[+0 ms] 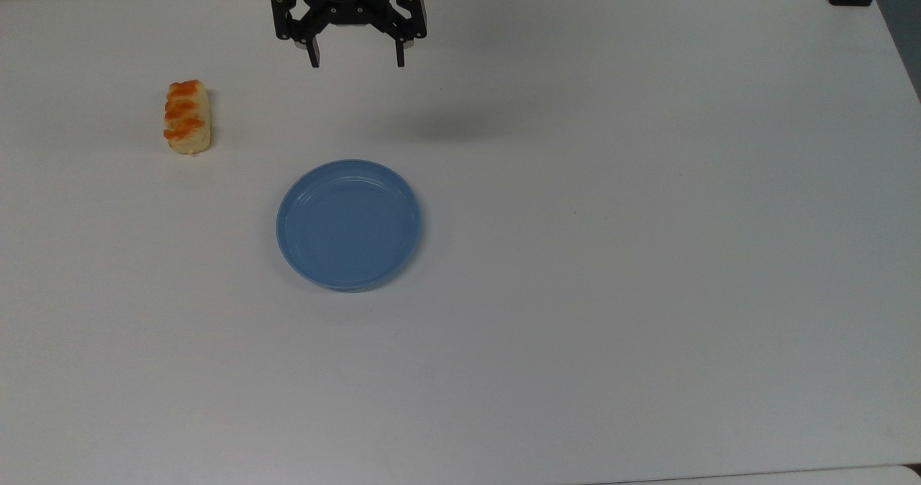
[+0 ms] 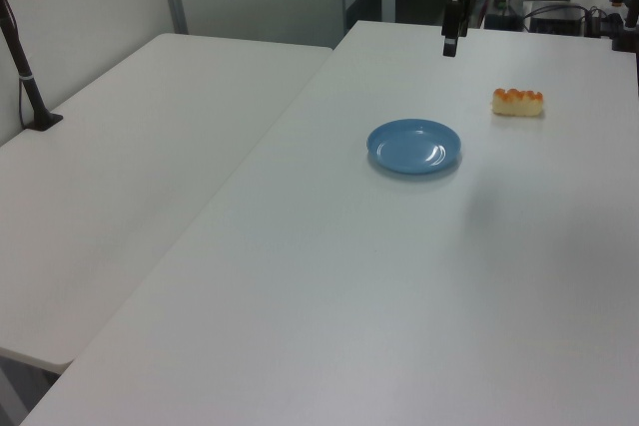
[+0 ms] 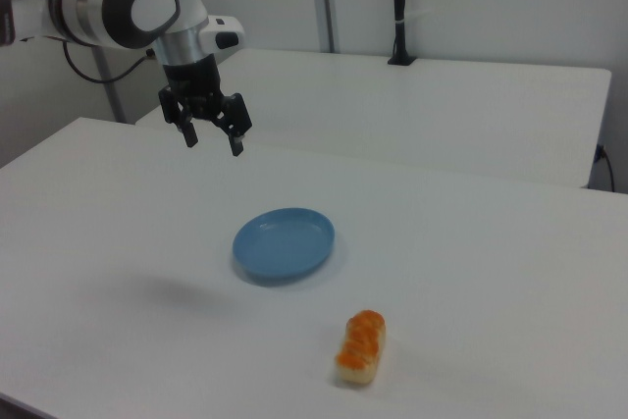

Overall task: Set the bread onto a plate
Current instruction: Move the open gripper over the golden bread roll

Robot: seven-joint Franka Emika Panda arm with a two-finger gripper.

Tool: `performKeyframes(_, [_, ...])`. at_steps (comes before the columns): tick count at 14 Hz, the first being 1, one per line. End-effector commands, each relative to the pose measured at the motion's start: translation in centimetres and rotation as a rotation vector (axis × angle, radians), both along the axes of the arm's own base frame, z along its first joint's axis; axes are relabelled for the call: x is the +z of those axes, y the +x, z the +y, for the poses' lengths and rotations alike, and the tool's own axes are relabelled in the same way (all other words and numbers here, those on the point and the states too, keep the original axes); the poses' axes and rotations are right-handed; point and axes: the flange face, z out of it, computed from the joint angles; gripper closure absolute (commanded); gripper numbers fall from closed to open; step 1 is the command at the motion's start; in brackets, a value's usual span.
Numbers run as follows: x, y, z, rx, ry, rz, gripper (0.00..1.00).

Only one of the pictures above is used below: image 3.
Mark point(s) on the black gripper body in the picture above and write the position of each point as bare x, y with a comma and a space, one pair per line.
191, 80

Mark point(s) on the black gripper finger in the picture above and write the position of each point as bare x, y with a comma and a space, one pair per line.
236, 128
188, 133

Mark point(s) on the bread with orange topping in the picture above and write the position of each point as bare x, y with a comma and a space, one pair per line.
360, 348

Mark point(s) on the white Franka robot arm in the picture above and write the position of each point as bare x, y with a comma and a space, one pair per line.
147, 7

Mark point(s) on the blue oval plate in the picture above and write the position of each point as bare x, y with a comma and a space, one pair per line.
283, 246

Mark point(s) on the white side table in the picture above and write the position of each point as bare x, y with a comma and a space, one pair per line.
392, 110

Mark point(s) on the grey thin partition post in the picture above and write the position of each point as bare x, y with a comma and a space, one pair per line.
110, 90

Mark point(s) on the black camera pole with base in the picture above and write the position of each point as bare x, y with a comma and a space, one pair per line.
400, 2

